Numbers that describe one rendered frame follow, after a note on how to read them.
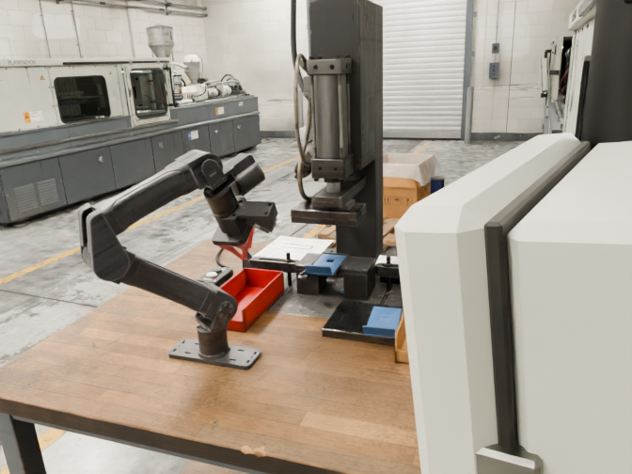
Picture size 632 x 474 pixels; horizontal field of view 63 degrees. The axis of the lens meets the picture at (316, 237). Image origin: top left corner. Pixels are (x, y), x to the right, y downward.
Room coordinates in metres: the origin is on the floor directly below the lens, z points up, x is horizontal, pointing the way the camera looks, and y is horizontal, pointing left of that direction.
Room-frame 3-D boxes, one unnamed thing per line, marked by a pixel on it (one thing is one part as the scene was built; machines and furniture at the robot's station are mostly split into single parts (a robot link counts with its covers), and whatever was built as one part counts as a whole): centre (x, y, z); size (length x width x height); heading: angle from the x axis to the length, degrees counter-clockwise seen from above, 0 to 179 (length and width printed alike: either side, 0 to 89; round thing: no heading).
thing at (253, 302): (1.24, 0.19, 0.93); 0.25 x 0.12 x 0.06; 160
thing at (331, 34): (1.45, -0.09, 1.44); 0.17 x 0.13 x 0.42; 160
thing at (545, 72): (6.23, -2.75, 1.27); 0.23 x 0.18 x 0.38; 67
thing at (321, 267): (1.30, -0.03, 1.00); 0.15 x 0.07 x 0.03; 160
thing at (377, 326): (1.09, -0.15, 0.93); 0.15 x 0.07 x 0.03; 164
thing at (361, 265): (1.33, -0.05, 0.98); 0.20 x 0.10 x 0.01; 70
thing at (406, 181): (4.79, -0.82, 0.40); 0.67 x 0.60 x 0.50; 152
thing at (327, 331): (1.12, -0.11, 0.91); 0.17 x 0.16 x 0.02; 70
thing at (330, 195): (1.40, -0.06, 1.22); 0.26 x 0.18 x 0.30; 160
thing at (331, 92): (1.33, -0.04, 1.37); 0.11 x 0.09 x 0.30; 70
